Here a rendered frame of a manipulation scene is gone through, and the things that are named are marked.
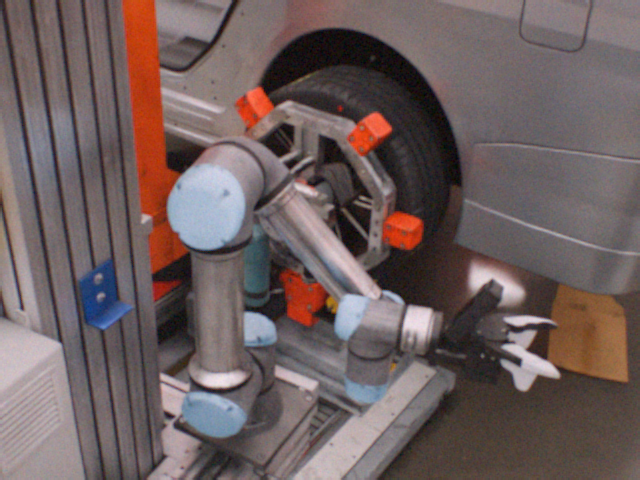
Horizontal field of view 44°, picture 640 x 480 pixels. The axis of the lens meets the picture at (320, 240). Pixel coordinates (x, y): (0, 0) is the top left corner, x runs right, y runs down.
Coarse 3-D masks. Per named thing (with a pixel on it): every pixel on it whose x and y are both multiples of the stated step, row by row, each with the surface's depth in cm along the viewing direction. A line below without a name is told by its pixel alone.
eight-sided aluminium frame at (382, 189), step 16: (272, 112) 229; (288, 112) 226; (304, 112) 226; (320, 112) 225; (256, 128) 236; (272, 128) 233; (304, 128) 225; (320, 128) 221; (336, 128) 218; (352, 128) 220; (352, 160) 219; (368, 160) 222; (368, 176) 219; (384, 176) 221; (384, 192) 218; (384, 208) 220; (272, 240) 254; (272, 256) 255; (288, 256) 253; (368, 256) 231; (384, 256) 232
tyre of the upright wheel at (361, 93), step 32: (288, 96) 234; (320, 96) 227; (352, 96) 224; (384, 96) 228; (416, 128) 228; (384, 160) 224; (416, 160) 225; (448, 160) 237; (416, 192) 224; (448, 192) 240
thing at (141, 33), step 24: (144, 0) 215; (144, 24) 218; (144, 48) 221; (144, 72) 224; (144, 96) 227; (144, 120) 231; (144, 144) 234; (144, 168) 238; (144, 192) 241; (168, 192) 251; (168, 240) 258
